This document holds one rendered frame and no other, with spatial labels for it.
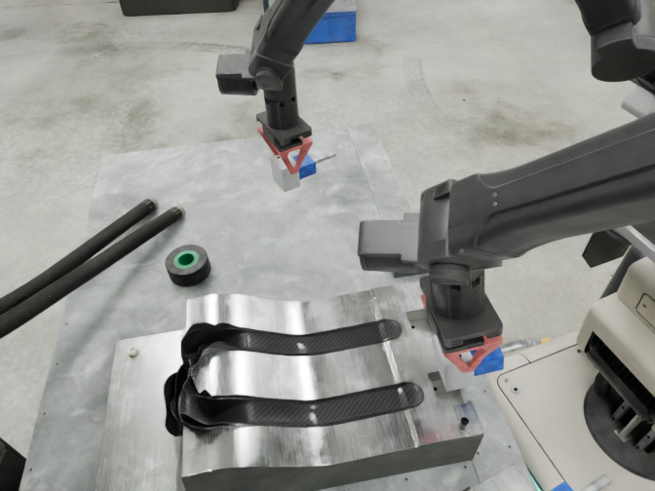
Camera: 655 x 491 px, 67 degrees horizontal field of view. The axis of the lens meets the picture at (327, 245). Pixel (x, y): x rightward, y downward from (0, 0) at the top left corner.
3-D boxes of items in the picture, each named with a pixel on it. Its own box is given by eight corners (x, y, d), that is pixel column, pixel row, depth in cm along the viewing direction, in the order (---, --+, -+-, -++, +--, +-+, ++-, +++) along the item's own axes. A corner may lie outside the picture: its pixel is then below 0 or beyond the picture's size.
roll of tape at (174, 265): (161, 274, 95) (156, 261, 93) (193, 250, 99) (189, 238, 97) (187, 293, 92) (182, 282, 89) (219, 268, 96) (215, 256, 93)
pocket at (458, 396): (454, 380, 72) (458, 367, 69) (468, 414, 68) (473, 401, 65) (424, 386, 71) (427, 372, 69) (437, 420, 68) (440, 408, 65)
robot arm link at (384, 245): (468, 279, 41) (472, 181, 43) (337, 273, 45) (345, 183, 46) (473, 296, 52) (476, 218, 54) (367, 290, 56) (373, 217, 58)
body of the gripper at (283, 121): (281, 149, 85) (277, 111, 80) (255, 123, 91) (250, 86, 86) (313, 137, 87) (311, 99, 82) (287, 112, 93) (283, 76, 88)
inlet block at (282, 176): (328, 158, 103) (327, 136, 99) (341, 170, 100) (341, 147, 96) (273, 179, 98) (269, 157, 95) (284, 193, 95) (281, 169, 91)
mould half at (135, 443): (417, 313, 87) (426, 261, 77) (473, 460, 69) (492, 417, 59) (128, 359, 82) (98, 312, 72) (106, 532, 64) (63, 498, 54)
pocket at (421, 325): (431, 321, 79) (434, 307, 77) (442, 349, 76) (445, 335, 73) (404, 325, 79) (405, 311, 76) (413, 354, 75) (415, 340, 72)
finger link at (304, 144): (284, 185, 91) (279, 142, 84) (267, 166, 95) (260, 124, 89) (316, 173, 93) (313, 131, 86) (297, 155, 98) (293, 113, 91)
